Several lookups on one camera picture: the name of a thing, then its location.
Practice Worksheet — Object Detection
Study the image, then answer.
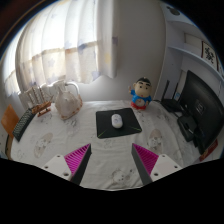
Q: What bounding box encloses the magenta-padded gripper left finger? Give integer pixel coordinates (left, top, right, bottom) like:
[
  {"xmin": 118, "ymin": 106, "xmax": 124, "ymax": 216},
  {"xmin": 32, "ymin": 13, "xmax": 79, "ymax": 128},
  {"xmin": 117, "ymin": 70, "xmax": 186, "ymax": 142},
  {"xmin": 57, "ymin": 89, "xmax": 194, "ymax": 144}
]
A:
[{"xmin": 41, "ymin": 143, "xmax": 92, "ymax": 186}]

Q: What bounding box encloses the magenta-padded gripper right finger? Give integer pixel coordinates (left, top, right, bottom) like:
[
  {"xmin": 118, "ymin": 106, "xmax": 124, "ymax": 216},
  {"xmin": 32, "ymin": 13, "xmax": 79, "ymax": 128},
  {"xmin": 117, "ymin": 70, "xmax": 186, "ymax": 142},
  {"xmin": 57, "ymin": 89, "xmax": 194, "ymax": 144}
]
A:
[{"xmin": 130, "ymin": 143, "xmax": 184, "ymax": 186}]

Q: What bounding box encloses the white cartoon-print computer mouse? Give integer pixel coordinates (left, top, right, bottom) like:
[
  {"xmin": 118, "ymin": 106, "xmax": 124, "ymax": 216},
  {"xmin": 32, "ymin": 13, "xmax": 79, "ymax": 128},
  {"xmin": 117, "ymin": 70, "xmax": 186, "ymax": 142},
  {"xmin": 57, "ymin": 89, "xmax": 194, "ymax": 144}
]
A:
[{"xmin": 110, "ymin": 113, "xmax": 124, "ymax": 129}]

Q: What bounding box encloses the black mouse pad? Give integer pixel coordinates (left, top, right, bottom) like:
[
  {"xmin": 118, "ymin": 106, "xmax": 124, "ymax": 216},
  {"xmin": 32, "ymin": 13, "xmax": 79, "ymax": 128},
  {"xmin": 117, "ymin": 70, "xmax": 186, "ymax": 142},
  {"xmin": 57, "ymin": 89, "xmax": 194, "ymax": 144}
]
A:
[{"xmin": 95, "ymin": 107, "xmax": 143, "ymax": 140}]

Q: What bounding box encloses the white printed tablecloth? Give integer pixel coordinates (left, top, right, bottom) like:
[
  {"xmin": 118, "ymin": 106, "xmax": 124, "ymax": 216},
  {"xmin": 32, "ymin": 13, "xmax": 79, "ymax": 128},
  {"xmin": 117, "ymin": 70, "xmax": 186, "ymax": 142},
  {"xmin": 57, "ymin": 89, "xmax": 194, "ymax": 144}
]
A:
[{"xmin": 9, "ymin": 99, "xmax": 214, "ymax": 191}]

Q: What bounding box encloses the large white conch shell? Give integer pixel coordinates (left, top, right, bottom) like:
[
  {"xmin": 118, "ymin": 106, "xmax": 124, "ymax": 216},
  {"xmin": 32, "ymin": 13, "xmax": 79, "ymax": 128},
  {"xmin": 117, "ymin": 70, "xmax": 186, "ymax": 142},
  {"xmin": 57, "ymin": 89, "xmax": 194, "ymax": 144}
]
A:
[{"xmin": 54, "ymin": 83, "xmax": 84, "ymax": 121}]

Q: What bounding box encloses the black router with antennas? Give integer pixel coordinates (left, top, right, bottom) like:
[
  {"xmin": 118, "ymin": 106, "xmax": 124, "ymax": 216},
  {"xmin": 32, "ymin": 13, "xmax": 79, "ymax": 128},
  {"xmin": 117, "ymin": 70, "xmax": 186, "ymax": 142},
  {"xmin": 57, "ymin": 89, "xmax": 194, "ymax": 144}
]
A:
[{"xmin": 160, "ymin": 79, "xmax": 188, "ymax": 114}]

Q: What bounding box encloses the cartoon boy figurine with clock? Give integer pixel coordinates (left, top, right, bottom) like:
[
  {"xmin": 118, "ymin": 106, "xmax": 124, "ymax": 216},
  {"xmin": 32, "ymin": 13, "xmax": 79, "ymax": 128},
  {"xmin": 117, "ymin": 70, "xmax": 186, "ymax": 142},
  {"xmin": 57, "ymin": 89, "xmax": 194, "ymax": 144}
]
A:
[{"xmin": 127, "ymin": 76, "xmax": 153, "ymax": 111}]

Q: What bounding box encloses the wooden sailing ship model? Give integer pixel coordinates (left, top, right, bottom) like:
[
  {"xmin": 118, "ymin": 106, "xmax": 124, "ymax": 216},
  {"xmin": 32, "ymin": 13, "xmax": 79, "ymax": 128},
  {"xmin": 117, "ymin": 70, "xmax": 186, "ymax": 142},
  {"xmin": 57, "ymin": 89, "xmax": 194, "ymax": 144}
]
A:
[{"xmin": 26, "ymin": 84, "xmax": 53, "ymax": 118}]

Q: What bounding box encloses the black keyboard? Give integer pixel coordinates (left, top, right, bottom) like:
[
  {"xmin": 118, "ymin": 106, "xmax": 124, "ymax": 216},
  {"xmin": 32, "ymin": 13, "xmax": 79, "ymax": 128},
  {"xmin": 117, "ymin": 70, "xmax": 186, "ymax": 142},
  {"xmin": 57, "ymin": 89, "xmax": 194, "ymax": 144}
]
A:
[{"xmin": 12, "ymin": 108, "xmax": 36, "ymax": 143}]

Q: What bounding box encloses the white radiator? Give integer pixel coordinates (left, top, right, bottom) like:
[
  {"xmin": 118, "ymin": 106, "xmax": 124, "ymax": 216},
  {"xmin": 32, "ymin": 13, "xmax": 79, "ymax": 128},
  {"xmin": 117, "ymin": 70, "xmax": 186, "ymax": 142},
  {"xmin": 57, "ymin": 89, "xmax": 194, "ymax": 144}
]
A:
[{"xmin": 18, "ymin": 79, "xmax": 81, "ymax": 111}]

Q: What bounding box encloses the black monitor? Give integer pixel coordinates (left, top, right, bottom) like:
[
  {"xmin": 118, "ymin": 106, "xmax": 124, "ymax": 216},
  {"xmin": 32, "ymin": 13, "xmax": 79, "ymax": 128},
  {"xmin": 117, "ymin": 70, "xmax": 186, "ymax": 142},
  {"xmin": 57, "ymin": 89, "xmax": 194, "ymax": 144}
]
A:
[{"xmin": 176, "ymin": 69, "xmax": 224, "ymax": 156}]

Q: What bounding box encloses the wooden chair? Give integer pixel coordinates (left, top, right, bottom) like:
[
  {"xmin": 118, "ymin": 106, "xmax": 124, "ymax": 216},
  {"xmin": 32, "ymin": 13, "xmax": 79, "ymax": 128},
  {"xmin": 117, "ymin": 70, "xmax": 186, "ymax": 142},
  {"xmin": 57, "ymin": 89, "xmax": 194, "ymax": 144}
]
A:
[{"xmin": 0, "ymin": 104, "xmax": 20, "ymax": 160}]

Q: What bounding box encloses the white shelf unit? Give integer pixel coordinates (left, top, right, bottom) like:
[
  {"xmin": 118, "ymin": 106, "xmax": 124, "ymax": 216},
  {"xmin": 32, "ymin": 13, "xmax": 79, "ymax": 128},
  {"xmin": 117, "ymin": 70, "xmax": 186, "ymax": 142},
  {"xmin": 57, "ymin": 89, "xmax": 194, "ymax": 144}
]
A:
[{"xmin": 154, "ymin": 3, "xmax": 224, "ymax": 101}]

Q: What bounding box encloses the white star-print curtain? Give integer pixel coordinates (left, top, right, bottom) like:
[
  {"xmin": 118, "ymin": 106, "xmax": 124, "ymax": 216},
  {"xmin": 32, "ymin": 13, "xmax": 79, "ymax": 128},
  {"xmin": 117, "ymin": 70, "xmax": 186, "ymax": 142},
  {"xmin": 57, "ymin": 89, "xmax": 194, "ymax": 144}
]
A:
[{"xmin": 3, "ymin": 0, "xmax": 119, "ymax": 98}]

